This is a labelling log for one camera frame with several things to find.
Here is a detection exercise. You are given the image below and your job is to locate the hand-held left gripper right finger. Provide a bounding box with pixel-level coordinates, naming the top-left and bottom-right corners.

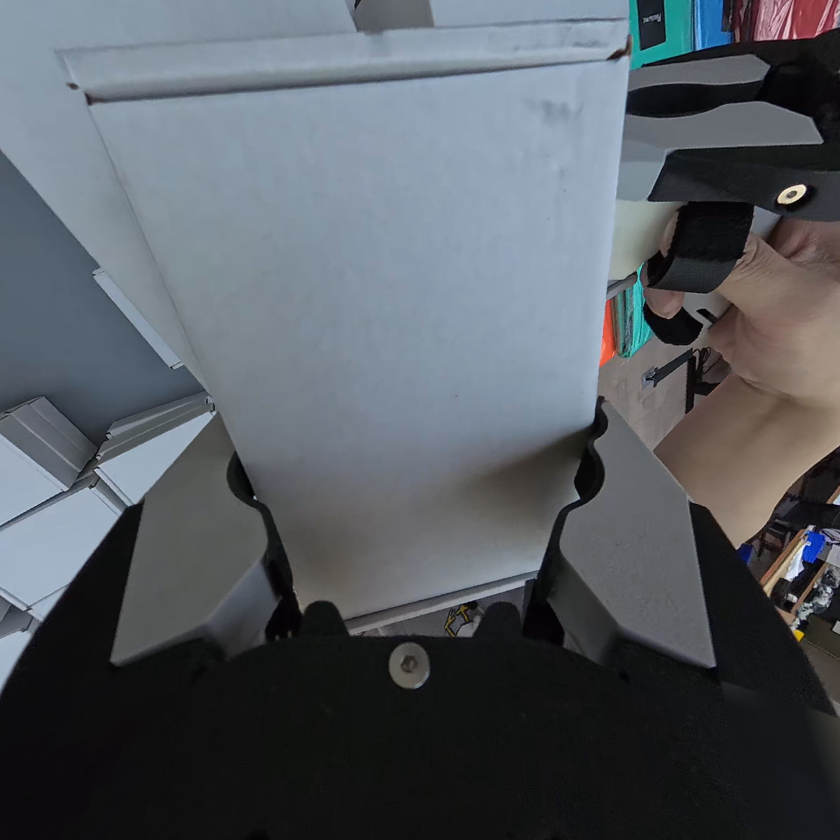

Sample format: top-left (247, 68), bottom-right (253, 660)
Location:
top-left (533, 397), bottom-right (718, 670)

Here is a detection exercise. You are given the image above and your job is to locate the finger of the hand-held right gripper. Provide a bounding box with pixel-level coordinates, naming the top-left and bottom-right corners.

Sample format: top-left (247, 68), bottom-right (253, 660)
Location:
top-left (627, 54), bottom-right (773, 101)
top-left (619, 104), bottom-right (826, 202)

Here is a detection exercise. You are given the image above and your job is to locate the white cardboard box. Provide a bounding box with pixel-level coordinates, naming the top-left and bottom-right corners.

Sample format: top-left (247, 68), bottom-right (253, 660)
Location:
top-left (56, 18), bottom-right (632, 621)

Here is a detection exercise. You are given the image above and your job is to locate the person's right forearm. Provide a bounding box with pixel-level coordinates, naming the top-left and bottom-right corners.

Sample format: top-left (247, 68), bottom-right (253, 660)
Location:
top-left (653, 367), bottom-right (840, 546)

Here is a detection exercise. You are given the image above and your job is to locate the stack of wrapped coloured cloths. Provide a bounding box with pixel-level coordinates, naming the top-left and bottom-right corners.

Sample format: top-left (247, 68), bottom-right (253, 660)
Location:
top-left (600, 0), bottom-right (840, 368)

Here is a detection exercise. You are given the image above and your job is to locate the pile of white boxes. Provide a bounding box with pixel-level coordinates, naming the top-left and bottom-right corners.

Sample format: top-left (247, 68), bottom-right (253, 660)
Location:
top-left (0, 0), bottom-right (631, 657)

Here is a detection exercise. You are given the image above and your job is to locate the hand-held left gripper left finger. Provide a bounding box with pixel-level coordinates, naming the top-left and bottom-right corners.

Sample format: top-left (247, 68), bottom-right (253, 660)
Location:
top-left (109, 416), bottom-right (293, 668)

